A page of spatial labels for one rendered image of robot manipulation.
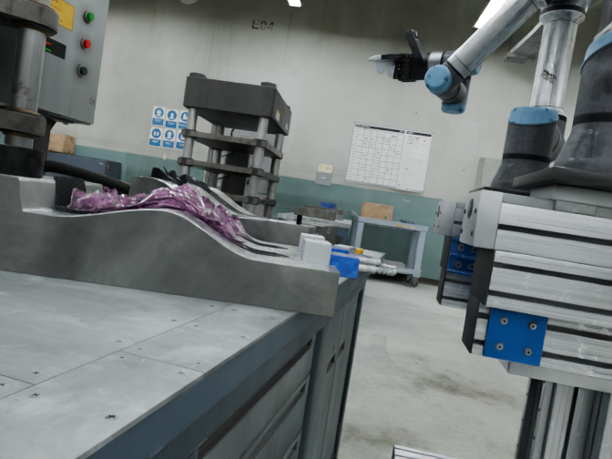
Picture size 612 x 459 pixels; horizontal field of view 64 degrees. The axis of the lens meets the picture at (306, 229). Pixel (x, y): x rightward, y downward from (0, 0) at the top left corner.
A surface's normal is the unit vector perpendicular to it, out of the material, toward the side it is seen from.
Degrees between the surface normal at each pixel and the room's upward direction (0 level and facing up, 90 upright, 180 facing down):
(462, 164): 90
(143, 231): 90
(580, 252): 90
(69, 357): 0
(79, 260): 90
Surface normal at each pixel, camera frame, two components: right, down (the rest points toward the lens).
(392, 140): -0.10, 0.04
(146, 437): 0.96, 0.16
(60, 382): 0.15, -0.99
